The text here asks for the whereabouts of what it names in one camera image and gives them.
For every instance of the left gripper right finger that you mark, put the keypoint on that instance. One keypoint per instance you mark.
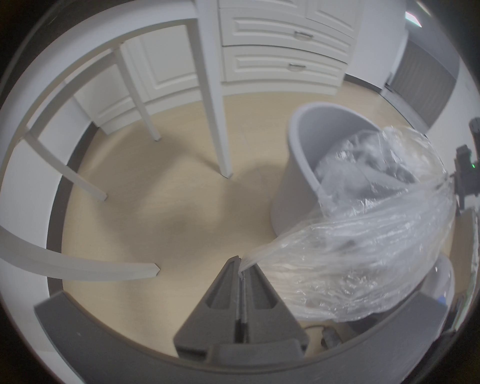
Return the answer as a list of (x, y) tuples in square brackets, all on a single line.
[(266, 307)]

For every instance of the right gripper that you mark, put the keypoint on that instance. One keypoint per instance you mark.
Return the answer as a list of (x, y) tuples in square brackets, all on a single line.
[(462, 183)]

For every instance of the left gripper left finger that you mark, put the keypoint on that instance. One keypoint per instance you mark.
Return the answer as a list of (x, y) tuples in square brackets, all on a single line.
[(217, 300)]

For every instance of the clear plastic bag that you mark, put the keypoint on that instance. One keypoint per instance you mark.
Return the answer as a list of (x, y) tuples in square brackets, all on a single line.
[(356, 243)]

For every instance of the white trash bin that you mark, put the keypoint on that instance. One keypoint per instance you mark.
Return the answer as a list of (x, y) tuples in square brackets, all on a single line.
[(296, 168)]

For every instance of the grey curtain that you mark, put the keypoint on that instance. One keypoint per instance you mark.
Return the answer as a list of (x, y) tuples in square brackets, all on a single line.
[(423, 86)]

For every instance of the ceiling light panel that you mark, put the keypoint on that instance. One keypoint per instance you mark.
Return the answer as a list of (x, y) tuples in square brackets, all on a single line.
[(412, 18)]

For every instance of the white wardrobe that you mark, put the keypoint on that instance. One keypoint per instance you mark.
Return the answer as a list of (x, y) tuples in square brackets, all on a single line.
[(281, 63)]

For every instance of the white chair dark grey cushions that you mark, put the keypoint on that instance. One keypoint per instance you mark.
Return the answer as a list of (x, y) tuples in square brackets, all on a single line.
[(210, 75)]

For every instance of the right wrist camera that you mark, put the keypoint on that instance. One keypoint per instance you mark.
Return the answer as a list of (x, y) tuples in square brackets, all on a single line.
[(464, 155)]

